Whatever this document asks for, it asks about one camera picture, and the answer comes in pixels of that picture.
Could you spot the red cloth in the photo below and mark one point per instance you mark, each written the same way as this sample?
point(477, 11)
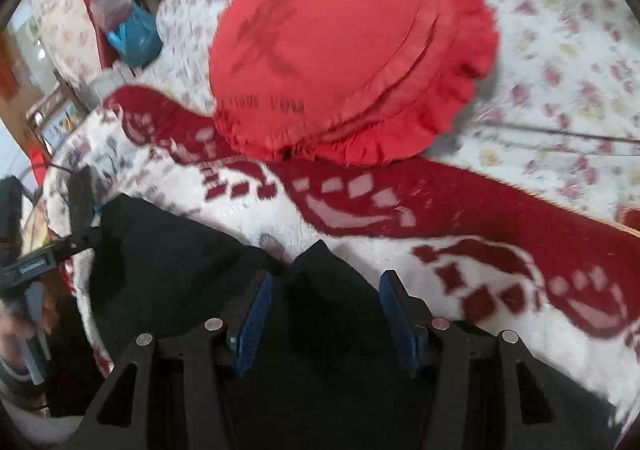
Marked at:
point(92, 15)

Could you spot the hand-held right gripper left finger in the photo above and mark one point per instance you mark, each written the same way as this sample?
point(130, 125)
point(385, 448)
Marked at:
point(252, 325)

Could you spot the black pants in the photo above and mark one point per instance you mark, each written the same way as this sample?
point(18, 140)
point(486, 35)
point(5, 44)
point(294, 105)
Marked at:
point(325, 395)

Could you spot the red and white patterned blanket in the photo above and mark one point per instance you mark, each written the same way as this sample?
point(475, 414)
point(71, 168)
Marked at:
point(440, 215)

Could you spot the person's left hand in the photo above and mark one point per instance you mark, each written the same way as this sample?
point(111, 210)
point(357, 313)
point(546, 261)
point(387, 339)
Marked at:
point(15, 330)

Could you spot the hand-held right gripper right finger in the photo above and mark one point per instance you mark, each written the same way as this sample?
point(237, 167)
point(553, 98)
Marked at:
point(400, 325)

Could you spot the round red frilled cushion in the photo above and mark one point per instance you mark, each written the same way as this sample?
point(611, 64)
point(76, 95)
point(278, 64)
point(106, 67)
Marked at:
point(340, 50)

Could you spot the white floral bedsheet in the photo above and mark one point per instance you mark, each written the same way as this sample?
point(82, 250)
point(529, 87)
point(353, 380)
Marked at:
point(560, 45)

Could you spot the clear plastic bag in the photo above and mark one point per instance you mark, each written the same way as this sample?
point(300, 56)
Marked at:
point(112, 2)

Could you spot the blue plastic bag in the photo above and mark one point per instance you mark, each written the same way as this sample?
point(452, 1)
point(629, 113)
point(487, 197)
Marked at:
point(134, 37)

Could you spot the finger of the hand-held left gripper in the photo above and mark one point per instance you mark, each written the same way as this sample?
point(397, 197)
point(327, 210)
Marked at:
point(80, 200)

